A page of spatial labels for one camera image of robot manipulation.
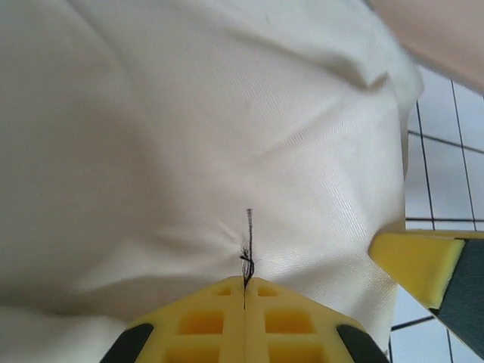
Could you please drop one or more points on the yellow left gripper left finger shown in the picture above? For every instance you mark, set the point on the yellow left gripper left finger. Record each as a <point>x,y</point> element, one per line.
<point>236,340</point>

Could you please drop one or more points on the cream canvas backpack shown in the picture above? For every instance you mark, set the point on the cream canvas backpack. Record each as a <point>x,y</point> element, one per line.
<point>189,132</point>

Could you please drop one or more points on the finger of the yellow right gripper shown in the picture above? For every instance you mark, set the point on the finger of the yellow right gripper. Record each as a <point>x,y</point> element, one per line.
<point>416,264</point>

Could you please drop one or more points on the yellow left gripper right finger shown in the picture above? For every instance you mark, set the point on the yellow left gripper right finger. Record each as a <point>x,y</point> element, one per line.
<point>255,340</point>

